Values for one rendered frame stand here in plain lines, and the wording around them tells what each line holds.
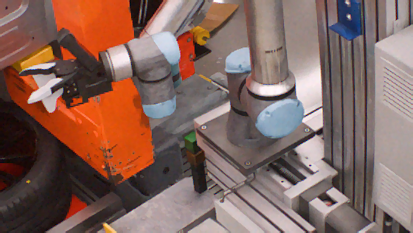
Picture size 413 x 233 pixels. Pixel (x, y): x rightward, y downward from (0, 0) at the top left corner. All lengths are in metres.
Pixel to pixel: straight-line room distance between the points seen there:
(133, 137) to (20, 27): 0.56
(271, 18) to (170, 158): 1.16
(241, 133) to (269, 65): 0.30
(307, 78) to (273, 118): 1.87
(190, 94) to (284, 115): 1.46
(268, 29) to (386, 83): 0.29
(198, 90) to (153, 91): 1.58
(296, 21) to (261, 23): 2.38
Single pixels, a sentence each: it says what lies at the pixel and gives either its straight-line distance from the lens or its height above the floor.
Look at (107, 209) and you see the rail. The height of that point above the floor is 0.38.
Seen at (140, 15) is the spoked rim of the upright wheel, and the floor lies 0.66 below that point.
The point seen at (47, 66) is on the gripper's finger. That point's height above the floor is 1.24.
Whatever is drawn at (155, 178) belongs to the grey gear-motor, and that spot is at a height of 0.32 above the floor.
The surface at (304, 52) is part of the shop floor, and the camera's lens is 4.12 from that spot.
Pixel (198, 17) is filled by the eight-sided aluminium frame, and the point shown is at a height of 0.62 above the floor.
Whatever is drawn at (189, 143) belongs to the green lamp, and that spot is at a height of 0.65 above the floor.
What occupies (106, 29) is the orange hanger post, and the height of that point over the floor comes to 1.04.
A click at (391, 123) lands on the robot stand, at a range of 1.99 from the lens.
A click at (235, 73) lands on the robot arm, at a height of 1.03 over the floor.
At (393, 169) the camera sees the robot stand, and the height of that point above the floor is 0.92.
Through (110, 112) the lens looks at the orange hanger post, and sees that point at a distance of 2.57.
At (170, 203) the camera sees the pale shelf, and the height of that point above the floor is 0.45.
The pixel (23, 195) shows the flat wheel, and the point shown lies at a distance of 2.79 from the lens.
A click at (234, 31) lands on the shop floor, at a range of 4.31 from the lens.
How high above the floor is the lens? 2.27
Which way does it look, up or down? 37 degrees down
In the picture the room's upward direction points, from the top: 8 degrees counter-clockwise
